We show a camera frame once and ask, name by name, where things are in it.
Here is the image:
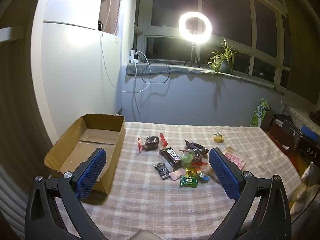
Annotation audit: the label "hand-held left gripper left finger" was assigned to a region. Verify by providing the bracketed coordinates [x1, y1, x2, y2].
[25, 147, 110, 240]

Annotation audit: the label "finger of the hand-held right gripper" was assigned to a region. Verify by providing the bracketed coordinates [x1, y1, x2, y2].
[282, 120, 302, 143]
[301, 126, 320, 141]

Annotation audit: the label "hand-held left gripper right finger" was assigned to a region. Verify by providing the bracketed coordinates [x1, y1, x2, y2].
[209, 147, 293, 240]

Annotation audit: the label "bread packet pink label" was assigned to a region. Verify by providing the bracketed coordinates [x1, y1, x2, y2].
[222, 147, 247, 172]

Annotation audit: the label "green snack packet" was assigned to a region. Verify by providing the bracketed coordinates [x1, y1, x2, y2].
[179, 174, 199, 188]

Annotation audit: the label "green candy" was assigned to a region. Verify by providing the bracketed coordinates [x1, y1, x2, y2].
[180, 153, 195, 167]

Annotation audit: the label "cardboard box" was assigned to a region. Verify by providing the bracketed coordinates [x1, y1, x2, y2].
[44, 114, 126, 195]

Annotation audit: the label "dark candy wrapper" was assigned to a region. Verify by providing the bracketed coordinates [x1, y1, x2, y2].
[184, 139, 209, 154]

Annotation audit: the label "pink small packet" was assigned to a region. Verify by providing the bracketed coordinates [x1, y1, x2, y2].
[169, 170, 185, 180]

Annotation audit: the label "brown chocolate bar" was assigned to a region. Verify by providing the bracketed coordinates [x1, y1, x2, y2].
[159, 147, 182, 169]

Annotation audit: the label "black small snack packet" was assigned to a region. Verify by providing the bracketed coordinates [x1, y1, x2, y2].
[154, 162, 170, 180]

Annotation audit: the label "person's right hand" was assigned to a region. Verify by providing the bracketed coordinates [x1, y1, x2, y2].
[290, 162, 320, 214]

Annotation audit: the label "dark red box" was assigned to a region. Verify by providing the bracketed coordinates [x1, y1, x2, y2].
[269, 115, 300, 150]

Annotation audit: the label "white lace cloth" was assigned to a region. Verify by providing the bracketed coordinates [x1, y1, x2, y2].
[285, 105, 320, 128]

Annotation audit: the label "green snack bag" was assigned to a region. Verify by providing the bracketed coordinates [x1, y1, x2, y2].
[251, 99, 272, 128]

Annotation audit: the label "plaid blanket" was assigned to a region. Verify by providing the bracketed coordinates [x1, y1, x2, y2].
[54, 121, 303, 240]

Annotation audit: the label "potted spider plant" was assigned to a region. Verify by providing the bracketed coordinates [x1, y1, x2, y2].
[206, 36, 248, 77]

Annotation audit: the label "beige curtain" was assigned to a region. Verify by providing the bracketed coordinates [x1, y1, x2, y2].
[0, 25, 53, 193]

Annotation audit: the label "white cabinet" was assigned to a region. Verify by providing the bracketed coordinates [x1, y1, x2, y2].
[30, 0, 124, 150]

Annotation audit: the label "window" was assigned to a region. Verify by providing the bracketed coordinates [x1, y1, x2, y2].
[135, 0, 293, 88]

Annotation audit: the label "black tripod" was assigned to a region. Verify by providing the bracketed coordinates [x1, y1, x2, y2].
[184, 44, 201, 68]

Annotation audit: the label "grey windowsill cloth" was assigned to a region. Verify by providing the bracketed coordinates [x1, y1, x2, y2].
[126, 62, 285, 90]

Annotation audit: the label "hanging white charging cable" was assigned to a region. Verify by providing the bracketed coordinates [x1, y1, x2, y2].
[134, 62, 140, 120]

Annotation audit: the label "black cable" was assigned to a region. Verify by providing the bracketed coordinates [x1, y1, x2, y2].
[141, 59, 172, 84]

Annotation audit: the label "long white cable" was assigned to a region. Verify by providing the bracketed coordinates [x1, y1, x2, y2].
[100, 0, 153, 93]

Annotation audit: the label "white wall chargers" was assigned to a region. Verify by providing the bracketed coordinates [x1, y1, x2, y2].
[129, 50, 141, 64]

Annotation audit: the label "ring light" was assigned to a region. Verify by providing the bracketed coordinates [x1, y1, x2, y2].
[178, 11, 213, 44]

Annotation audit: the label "white bead chain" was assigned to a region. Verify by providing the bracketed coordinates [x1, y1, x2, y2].
[113, 0, 123, 40]

